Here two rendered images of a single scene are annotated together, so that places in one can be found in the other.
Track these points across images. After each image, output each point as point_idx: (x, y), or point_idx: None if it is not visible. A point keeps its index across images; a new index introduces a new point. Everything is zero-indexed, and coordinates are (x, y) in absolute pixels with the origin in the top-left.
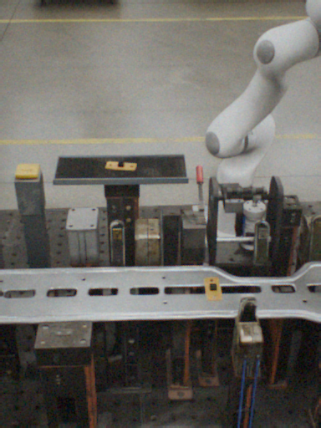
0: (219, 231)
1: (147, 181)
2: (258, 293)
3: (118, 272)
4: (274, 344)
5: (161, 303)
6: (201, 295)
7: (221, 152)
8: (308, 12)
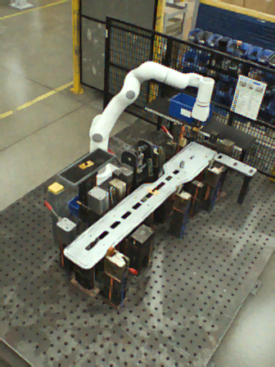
0: (97, 174)
1: (104, 165)
2: (165, 183)
3: (119, 206)
4: (170, 199)
5: (147, 206)
6: (153, 195)
7: (103, 139)
8: (142, 75)
